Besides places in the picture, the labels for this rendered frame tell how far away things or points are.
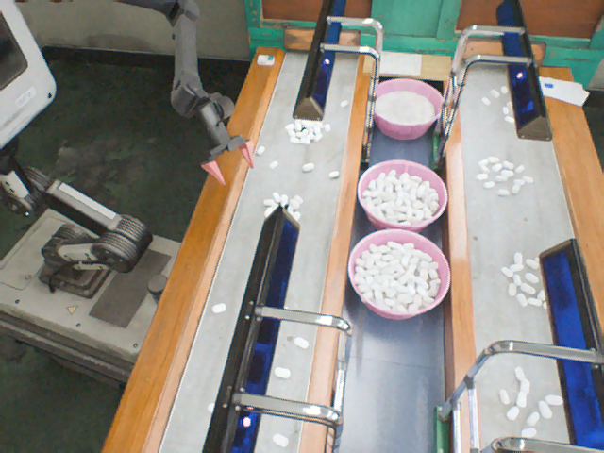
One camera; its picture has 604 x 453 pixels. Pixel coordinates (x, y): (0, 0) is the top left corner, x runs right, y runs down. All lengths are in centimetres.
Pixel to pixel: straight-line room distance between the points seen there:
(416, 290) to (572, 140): 80
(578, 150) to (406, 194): 59
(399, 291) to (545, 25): 119
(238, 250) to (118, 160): 162
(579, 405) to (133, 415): 87
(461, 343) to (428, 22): 123
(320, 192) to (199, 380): 66
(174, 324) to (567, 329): 86
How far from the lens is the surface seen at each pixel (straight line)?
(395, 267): 133
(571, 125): 187
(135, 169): 278
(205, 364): 121
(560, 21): 207
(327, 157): 159
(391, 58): 199
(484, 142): 173
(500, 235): 147
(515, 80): 144
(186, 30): 153
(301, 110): 124
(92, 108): 331
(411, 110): 180
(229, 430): 76
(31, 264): 191
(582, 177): 170
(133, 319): 163
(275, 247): 90
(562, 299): 98
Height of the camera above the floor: 184
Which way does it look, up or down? 52 degrees down
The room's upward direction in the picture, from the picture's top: 3 degrees counter-clockwise
